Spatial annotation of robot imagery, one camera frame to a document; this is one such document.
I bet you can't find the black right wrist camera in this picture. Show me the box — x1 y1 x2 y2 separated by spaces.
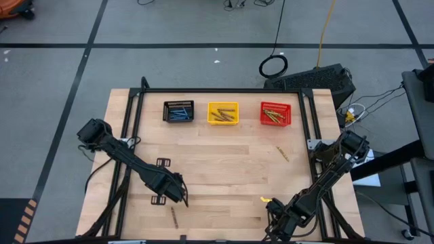
266 218 296 243

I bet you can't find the black mat with orange stripes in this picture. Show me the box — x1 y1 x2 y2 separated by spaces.
0 198 39 244

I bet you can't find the black plastic crate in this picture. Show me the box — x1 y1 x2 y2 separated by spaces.
263 63 357 110

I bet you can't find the orange wheeled cart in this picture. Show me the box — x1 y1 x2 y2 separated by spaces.
0 0 36 20

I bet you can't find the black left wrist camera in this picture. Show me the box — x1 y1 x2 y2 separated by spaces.
165 172 186 204

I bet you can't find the black metal beam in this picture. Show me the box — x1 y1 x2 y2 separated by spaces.
350 139 425 182

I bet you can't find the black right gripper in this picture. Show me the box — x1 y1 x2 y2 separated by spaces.
265 197 308 235

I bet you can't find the black camera cable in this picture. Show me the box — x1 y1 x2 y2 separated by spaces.
169 171 190 208

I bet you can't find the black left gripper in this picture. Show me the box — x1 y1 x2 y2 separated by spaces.
144 157 179 206

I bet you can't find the black cable bundle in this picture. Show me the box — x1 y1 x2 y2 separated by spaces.
222 0 277 9

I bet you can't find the black aluminium table frame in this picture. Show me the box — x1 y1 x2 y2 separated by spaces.
81 76 366 244

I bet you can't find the yellow hanging cable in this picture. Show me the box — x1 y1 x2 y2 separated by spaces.
315 0 337 68

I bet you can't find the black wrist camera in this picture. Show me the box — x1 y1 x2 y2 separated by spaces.
266 218 296 243
165 172 186 204

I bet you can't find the yellow plastic basket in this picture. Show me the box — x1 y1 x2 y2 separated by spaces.
207 102 240 126

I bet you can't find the grey side table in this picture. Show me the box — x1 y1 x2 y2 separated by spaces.
401 69 434 244

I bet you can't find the black plastic basket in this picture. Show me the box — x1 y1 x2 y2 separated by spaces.
162 100 195 123

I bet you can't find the black arm base cable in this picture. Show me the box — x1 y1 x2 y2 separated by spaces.
77 145 115 195

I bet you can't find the black box on side table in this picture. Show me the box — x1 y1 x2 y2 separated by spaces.
412 60 434 102

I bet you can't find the white printed sheet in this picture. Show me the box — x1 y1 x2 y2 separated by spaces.
352 148 382 188

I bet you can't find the red plastic basket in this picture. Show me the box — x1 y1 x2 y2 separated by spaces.
260 101 292 127

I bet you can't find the black coiled hanging cable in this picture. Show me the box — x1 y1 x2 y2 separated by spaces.
258 0 290 80

